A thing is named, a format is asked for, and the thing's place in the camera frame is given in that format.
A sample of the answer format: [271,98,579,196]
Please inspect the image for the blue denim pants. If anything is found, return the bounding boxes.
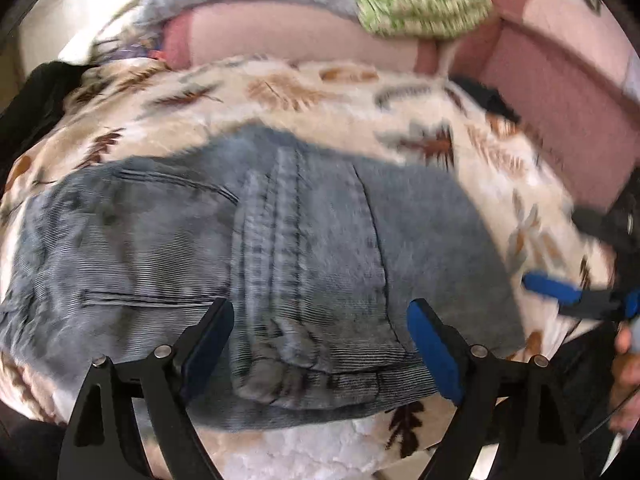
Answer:
[1,126,524,431]

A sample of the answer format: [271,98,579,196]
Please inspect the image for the person's right hand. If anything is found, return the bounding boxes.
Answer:
[608,324,640,434]

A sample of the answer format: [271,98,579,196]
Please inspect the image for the pink sofa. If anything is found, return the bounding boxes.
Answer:
[163,0,639,207]

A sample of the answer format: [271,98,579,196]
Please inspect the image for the black cloth by armrest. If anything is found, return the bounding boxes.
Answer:
[450,76,522,124]

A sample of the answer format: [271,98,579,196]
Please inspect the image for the green patterned folded cloth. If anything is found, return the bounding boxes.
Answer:
[356,0,494,40]

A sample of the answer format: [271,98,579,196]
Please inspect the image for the leaf-patterned cream blanket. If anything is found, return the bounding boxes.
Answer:
[1,58,612,479]

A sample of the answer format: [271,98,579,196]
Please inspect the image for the black garment on left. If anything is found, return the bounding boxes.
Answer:
[0,61,93,183]

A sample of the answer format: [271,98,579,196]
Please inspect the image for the purple package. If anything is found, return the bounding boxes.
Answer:
[108,40,166,61]

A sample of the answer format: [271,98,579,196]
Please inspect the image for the white patterned cushion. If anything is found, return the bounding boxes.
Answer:
[58,0,142,65]

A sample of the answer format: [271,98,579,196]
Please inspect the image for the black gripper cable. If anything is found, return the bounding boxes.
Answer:
[579,398,640,443]

